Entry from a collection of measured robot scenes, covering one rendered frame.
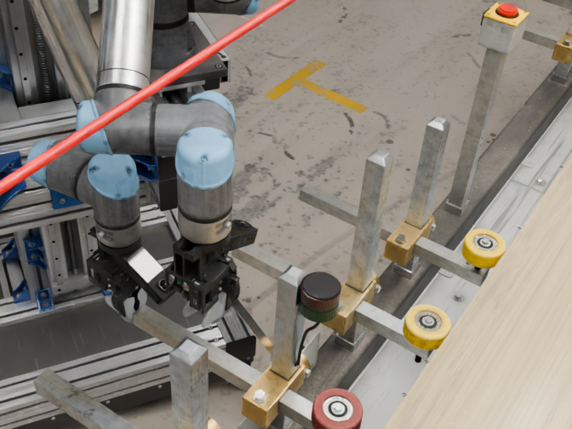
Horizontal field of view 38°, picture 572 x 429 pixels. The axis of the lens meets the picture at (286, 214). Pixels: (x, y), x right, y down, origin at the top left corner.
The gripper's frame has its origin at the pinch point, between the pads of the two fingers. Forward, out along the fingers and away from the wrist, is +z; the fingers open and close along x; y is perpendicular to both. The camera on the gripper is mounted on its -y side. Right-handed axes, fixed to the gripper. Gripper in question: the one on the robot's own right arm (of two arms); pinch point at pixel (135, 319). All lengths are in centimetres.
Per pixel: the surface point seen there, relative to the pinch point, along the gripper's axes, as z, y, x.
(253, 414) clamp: -1.4, -29.8, 5.0
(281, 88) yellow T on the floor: 82, 90, -189
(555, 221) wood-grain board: -7, -55, -65
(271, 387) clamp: -4.4, -30.3, 0.6
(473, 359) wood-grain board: -7, -56, -22
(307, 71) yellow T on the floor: 82, 89, -208
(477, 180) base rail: 13, -30, -93
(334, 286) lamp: -27.7, -36.3, -5.1
